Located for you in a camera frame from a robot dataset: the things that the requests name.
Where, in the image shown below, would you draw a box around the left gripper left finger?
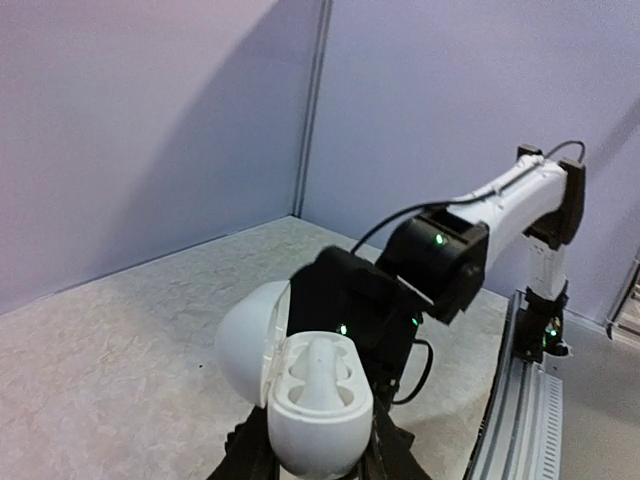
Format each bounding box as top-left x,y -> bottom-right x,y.
207,407 -> 280,480

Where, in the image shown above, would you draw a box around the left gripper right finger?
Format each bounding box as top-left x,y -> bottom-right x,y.
362,399 -> 420,480

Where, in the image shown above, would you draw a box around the white oval charging case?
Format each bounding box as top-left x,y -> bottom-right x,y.
214,281 -> 374,479

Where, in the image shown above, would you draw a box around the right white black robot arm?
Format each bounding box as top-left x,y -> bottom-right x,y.
286,145 -> 586,406

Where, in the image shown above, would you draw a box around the aluminium front rail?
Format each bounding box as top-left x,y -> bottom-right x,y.
464,291 -> 563,480

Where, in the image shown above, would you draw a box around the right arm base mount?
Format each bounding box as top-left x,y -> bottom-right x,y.
514,282 -> 569,363

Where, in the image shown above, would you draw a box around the right aluminium corner post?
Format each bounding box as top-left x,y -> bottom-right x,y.
291,0 -> 334,218

